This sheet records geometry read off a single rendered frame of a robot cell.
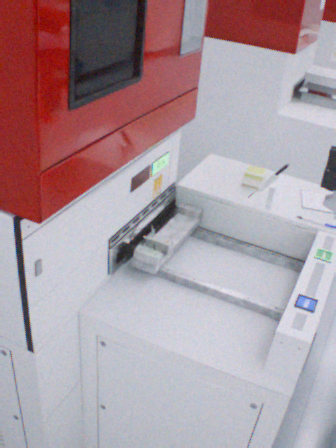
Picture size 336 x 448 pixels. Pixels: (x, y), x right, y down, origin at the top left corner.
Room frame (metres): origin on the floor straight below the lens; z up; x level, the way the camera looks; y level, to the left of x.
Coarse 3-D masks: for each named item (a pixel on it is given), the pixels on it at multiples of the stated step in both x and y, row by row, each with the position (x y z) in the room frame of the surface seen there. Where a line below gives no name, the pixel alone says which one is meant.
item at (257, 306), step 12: (168, 276) 1.22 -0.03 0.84; (180, 276) 1.21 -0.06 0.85; (192, 288) 1.19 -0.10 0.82; (204, 288) 1.17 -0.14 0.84; (216, 288) 1.17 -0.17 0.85; (228, 300) 1.14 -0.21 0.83; (240, 300) 1.13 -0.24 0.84; (252, 300) 1.12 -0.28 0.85; (264, 312) 1.10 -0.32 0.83; (276, 312) 1.08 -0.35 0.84
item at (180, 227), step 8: (176, 216) 1.51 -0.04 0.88; (184, 216) 1.52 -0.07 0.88; (168, 224) 1.45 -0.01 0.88; (176, 224) 1.46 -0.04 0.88; (184, 224) 1.46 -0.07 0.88; (192, 224) 1.47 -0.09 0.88; (160, 232) 1.40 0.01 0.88; (168, 232) 1.40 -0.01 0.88; (176, 232) 1.41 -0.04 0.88; (184, 232) 1.41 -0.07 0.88; (192, 232) 1.46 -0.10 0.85; (176, 240) 1.36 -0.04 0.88; (184, 240) 1.40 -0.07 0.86; (152, 248) 1.30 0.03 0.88; (176, 248) 1.34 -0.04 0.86; (168, 256) 1.29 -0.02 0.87; (136, 264) 1.23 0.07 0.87; (144, 264) 1.22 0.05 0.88; (160, 264) 1.23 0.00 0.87; (152, 272) 1.20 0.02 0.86
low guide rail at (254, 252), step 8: (200, 232) 1.47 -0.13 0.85; (208, 232) 1.48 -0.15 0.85; (208, 240) 1.46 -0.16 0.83; (216, 240) 1.45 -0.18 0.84; (224, 240) 1.44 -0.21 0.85; (232, 240) 1.44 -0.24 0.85; (232, 248) 1.42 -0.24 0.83; (240, 248) 1.41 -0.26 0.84; (248, 248) 1.40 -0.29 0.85; (256, 248) 1.40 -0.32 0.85; (256, 256) 1.39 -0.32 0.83; (264, 256) 1.38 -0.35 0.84; (272, 256) 1.37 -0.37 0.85; (280, 256) 1.37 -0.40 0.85; (280, 264) 1.35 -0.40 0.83; (288, 264) 1.34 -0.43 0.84; (296, 264) 1.33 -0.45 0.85
